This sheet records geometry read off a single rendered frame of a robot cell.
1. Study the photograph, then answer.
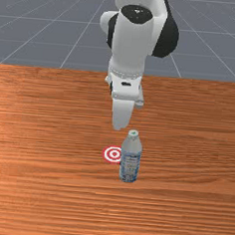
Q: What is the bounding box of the clear plastic bottle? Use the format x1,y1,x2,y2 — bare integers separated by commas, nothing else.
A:
117,127,144,184

